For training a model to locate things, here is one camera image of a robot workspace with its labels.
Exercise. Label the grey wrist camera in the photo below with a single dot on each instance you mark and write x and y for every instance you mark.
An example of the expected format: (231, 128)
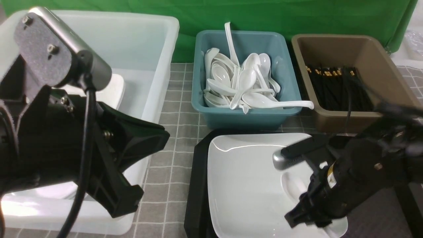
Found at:
(313, 150)
(56, 55)

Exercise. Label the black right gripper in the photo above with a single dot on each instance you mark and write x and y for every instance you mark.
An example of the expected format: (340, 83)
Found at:
(362, 167)

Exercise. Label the white square rice plate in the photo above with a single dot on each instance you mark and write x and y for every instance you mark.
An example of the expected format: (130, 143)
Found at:
(244, 189)

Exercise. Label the clear plastic bag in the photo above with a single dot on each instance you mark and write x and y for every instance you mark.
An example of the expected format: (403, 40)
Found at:
(414, 44)

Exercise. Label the white spoon front of bin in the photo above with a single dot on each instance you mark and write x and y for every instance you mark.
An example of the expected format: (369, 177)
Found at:
(257, 100)

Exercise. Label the teal plastic bin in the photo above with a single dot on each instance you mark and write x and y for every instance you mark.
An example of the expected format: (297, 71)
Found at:
(245, 43)

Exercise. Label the black plastic tray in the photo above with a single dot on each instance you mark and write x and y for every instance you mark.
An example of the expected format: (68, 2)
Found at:
(198, 185)

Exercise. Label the grey checked tablecloth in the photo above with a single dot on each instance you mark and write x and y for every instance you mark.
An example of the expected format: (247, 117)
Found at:
(162, 210)

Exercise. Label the white soup spoon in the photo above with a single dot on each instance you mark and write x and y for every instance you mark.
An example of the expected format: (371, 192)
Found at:
(292, 186)

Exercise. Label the white spoon long handle upright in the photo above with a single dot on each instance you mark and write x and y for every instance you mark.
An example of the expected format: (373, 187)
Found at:
(232, 51)

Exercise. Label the brown plastic bin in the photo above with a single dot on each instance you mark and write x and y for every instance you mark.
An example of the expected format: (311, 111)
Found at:
(374, 66)

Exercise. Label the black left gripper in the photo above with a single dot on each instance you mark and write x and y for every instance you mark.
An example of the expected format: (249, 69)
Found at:
(42, 143)

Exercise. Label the green backdrop cloth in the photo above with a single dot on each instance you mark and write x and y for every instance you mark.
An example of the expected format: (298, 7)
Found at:
(384, 20)

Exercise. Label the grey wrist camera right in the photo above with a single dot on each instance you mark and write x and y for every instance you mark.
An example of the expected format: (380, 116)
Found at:
(313, 150)

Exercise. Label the pile of black chopsticks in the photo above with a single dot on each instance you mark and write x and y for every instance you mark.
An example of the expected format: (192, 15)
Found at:
(339, 89)

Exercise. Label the white spoon centre of pile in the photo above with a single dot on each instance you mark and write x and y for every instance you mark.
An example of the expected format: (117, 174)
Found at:
(246, 81)

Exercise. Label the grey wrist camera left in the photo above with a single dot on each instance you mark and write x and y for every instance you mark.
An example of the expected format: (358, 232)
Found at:
(56, 55)

